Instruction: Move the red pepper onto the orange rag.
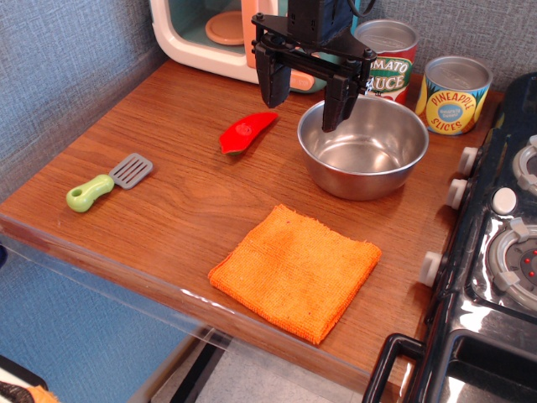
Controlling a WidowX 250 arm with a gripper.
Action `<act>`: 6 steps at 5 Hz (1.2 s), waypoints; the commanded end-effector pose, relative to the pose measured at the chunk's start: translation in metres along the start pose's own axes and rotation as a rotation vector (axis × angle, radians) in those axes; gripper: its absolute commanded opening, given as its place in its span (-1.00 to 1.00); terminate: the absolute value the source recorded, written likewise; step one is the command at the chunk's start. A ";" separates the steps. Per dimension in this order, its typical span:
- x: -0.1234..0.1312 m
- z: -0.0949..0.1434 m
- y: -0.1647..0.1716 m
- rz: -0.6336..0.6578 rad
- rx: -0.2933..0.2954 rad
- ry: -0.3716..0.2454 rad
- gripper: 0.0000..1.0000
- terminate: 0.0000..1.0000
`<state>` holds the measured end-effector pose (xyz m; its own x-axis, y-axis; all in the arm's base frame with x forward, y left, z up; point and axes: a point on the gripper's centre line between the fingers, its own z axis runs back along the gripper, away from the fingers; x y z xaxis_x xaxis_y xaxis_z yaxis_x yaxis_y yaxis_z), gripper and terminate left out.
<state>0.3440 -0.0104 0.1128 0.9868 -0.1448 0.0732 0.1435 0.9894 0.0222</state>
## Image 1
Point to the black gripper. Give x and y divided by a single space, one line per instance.
315 38

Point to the red toy pepper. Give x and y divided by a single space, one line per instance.
238 137

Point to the orange rag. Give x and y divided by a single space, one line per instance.
296 273

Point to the stainless steel bowl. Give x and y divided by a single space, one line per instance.
370 155

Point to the tomato sauce can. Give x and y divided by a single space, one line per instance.
395 44

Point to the toy microwave oven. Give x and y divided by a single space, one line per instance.
213 36

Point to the pineapple slices can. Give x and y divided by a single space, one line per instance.
452 94

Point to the black toy stove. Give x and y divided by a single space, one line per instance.
480 344

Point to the green handled grey spatula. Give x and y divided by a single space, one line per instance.
126 174

